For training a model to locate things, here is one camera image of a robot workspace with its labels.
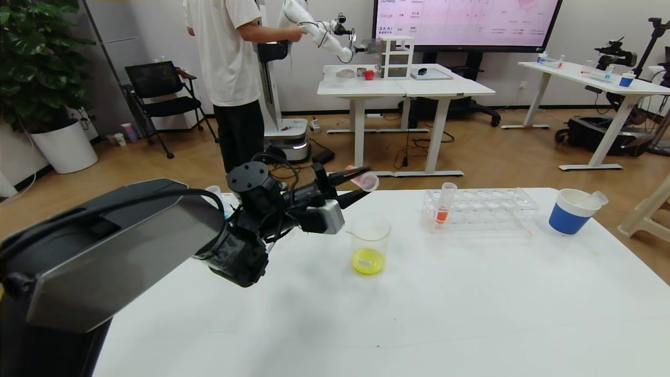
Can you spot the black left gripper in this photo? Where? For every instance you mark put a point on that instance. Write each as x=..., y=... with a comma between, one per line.
x=321, y=184

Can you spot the red pigment test tube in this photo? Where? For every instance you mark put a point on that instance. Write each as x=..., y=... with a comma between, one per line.
x=365, y=180
x=443, y=212

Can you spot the yellow pigment test tube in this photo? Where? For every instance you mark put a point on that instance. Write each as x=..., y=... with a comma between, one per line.
x=596, y=199

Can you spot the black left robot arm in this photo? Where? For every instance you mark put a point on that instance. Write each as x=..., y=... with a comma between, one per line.
x=115, y=262

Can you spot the black background robot arm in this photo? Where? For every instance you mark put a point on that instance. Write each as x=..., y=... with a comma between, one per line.
x=615, y=52

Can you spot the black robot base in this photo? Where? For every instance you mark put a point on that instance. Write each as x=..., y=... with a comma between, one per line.
x=591, y=133

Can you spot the clear glass beaker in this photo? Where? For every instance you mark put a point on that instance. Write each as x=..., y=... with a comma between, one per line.
x=368, y=251

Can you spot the clear acrylic tube rack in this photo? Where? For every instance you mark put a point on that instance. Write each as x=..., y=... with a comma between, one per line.
x=233, y=201
x=479, y=209

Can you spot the blue pigment test tube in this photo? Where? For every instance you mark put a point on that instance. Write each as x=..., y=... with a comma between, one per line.
x=213, y=191

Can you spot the small clear tube rack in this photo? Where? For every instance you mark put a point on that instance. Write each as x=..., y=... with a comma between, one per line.
x=549, y=63

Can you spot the black power adapter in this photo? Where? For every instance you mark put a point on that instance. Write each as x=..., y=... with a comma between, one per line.
x=323, y=156

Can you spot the white mobile robot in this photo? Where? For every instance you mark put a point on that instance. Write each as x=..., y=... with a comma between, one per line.
x=285, y=136

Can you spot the white standing desk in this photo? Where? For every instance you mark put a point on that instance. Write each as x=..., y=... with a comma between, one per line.
x=445, y=86
x=356, y=86

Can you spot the round beige dish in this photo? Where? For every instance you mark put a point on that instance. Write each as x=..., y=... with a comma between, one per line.
x=345, y=74

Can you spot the black display stand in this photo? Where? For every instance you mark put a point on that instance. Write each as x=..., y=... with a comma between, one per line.
x=460, y=107

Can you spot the grey drawer box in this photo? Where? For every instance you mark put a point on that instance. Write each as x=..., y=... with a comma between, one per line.
x=374, y=47

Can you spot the grey mouse pad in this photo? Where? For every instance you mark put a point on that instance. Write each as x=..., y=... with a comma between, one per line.
x=437, y=76

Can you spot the white shelf unit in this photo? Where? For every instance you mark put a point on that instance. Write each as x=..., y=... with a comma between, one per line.
x=395, y=39

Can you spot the person in white shirt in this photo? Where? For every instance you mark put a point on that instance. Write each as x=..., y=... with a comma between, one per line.
x=225, y=57

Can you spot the black office chair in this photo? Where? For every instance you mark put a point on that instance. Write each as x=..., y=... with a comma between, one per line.
x=157, y=78

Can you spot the pink drink bottle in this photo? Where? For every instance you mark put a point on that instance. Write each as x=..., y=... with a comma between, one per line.
x=129, y=132

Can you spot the small white floor cup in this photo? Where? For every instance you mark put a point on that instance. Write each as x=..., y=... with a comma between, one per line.
x=119, y=139

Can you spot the blue white paper cup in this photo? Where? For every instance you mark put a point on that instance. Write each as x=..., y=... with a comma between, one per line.
x=570, y=220

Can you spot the long white desk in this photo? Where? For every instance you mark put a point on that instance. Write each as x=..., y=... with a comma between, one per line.
x=576, y=70

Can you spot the white plant pot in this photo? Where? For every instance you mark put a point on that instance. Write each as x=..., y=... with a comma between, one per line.
x=65, y=149

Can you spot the small blue cup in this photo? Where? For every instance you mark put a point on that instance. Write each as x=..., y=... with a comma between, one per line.
x=626, y=81

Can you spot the beige plastic stool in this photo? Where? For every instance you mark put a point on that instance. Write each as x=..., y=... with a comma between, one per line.
x=646, y=214

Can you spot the green leafy plant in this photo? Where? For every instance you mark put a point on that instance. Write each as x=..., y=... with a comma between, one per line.
x=36, y=63

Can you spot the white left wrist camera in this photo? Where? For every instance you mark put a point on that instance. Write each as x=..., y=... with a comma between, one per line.
x=327, y=220

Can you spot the large wall display screen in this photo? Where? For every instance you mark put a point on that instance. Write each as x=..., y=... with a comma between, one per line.
x=471, y=23

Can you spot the black camera tripod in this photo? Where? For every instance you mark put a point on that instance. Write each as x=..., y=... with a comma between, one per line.
x=658, y=22

